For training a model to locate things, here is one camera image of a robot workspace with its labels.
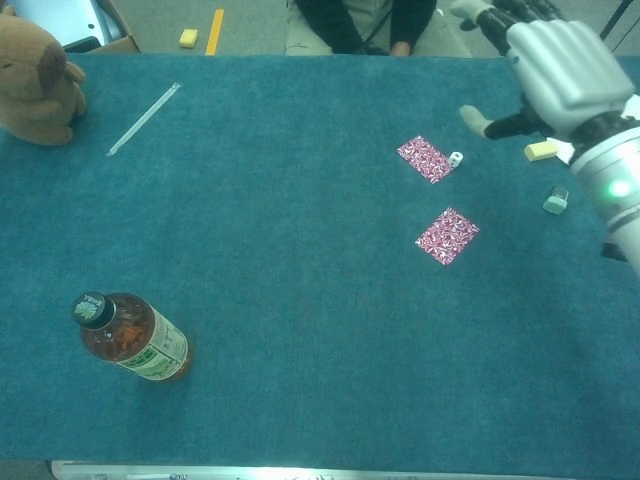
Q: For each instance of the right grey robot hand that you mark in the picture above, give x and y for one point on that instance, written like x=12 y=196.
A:
x=560 y=70

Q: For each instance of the white die with black pips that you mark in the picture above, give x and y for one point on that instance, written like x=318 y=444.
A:
x=455 y=159

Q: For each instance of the person left forearm black sleeve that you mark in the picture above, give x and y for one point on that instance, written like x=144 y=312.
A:
x=410 y=22

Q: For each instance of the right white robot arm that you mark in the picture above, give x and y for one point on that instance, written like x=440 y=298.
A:
x=610 y=170

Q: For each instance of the person right forearm black sleeve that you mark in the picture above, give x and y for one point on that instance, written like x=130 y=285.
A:
x=330 y=25

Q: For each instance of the yellow rectangular block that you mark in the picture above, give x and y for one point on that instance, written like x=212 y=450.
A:
x=540 y=150

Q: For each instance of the mint green binder clip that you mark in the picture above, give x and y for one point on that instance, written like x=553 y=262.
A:
x=555 y=201

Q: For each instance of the red patterned playing card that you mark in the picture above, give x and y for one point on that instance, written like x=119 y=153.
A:
x=425 y=157
x=446 y=236

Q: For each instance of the person in dark clothes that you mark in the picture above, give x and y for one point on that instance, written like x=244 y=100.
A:
x=372 y=15

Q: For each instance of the teal table cloth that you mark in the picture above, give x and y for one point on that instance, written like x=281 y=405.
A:
x=300 y=260

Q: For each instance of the yellow floor tape strip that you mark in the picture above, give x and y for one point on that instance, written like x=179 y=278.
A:
x=215 y=31

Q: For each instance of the yellow sponge on floor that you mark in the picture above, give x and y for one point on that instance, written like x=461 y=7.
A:
x=189 y=37

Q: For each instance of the cardboard box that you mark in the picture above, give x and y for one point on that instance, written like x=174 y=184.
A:
x=120 y=44

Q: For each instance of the tea bottle with green label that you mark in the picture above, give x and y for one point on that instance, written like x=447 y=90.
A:
x=135 y=340

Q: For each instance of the brown capybara plush toy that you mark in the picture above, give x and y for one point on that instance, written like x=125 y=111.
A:
x=35 y=85

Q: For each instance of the aluminium table edge rail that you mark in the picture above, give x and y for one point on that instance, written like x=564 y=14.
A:
x=300 y=472

